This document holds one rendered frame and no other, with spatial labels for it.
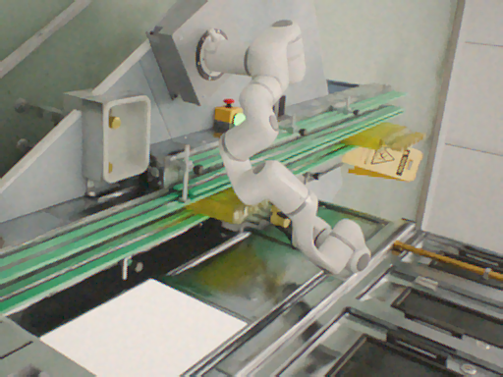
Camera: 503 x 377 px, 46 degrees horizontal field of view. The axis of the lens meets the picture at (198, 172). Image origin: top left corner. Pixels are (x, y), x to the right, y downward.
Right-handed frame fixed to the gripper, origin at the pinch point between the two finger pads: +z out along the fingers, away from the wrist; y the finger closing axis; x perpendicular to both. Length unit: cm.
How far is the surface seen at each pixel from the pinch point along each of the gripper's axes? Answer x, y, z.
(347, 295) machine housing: -4.7, -14.7, -22.0
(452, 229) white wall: -538, -227, 220
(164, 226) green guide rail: 27.8, -3.1, 20.4
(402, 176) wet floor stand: -290, -87, 145
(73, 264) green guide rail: 60, -2, 13
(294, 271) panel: 1.7, -12.4, -7.6
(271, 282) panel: 11.6, -12.2, -8.6
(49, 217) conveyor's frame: 62, 7, 22
